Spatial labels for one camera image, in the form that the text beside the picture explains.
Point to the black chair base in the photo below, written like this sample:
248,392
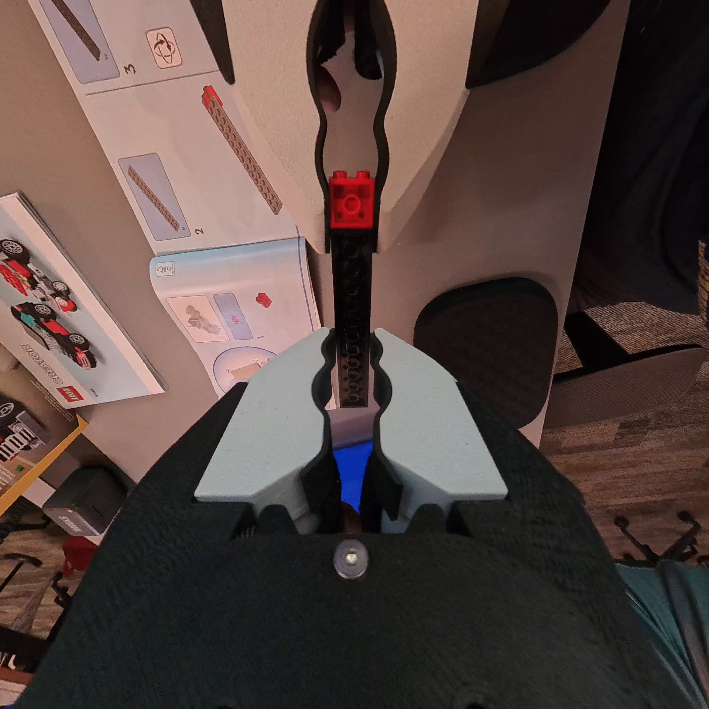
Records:
653,534

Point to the black long building plate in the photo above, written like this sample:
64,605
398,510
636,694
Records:
354,332

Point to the red building brick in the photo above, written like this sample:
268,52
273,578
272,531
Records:
353,202

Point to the blue plastic bin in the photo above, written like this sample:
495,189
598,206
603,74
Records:
349,476

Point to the car cover instruction booklet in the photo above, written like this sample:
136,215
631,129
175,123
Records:
66,310

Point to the teal cloth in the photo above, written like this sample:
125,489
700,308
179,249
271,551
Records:
670,620

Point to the red object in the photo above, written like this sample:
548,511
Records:
77,554

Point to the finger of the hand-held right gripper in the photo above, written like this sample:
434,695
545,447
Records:
432,72
271,66

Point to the yellow toy set box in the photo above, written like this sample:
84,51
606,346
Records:
27,448

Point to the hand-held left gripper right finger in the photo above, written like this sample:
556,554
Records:
437,437

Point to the grey rounded base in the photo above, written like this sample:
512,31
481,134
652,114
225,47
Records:
626,382

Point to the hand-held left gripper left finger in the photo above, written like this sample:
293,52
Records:
266,437

